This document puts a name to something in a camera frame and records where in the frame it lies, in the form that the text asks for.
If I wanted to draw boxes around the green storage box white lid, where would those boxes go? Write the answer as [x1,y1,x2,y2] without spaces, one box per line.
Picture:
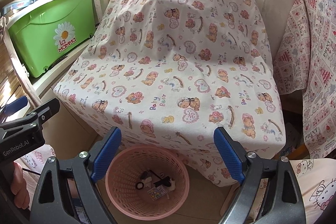
[7,0,96,78]

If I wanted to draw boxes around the person's left hand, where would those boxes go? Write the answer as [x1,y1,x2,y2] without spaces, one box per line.
[10,161,30,210]

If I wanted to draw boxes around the blue game box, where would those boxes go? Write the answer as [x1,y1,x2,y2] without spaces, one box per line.
[3,0,36,14]

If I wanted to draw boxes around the weathered wooden plank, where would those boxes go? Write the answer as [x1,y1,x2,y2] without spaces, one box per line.
[1,17,44,111]

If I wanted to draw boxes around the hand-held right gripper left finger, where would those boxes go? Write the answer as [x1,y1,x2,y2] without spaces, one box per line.
[31,126,122,224]

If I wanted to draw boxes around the pink plastic basket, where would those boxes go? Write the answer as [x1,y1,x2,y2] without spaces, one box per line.
[105,145,190,220]

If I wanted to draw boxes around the black plastic spoon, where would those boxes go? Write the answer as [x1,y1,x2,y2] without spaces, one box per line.
[154,178,171,188]

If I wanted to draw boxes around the pink print cloth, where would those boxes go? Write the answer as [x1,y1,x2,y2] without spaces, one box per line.
[273,0,336,161]

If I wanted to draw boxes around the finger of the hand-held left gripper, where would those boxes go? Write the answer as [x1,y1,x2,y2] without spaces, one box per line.
[25,98,60,125]
[0,97,28,122]

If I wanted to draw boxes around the pink cartoon print pajama pants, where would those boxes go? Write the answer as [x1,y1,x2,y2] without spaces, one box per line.
[16,144,336,224]

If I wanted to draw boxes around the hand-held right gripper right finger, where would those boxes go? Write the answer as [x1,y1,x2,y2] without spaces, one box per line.
[213,126,306,224]

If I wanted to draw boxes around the bear print tablecloth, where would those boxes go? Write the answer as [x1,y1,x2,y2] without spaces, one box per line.
[53,0,286,188]

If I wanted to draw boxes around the patterned tissue pack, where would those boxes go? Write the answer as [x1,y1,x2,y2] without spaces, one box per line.
[147,185,166,201]

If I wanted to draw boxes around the white shelf unit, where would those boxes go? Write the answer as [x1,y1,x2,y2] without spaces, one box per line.
[0,0,105,140]

